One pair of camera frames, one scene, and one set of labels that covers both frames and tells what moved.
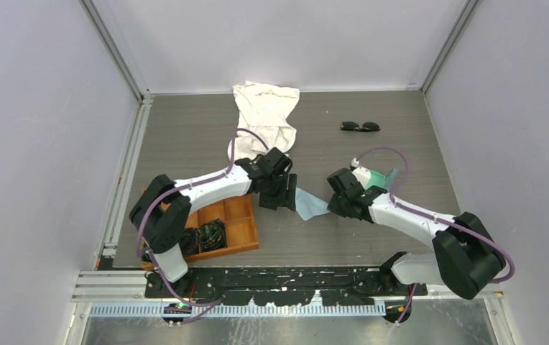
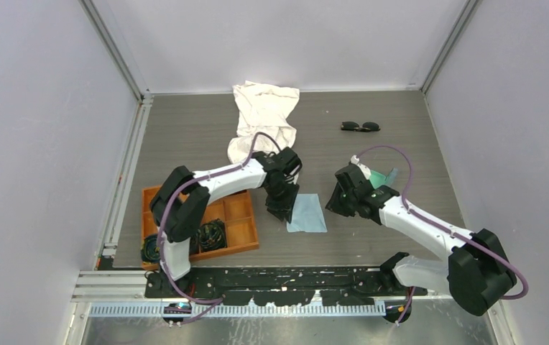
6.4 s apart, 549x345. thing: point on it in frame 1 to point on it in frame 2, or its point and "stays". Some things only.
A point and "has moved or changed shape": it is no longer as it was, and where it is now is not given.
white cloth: (262, 109) stays
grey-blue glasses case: (377, 179) stays
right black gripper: (334, 207) stays
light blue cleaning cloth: (307, 206) has moved or changed shape
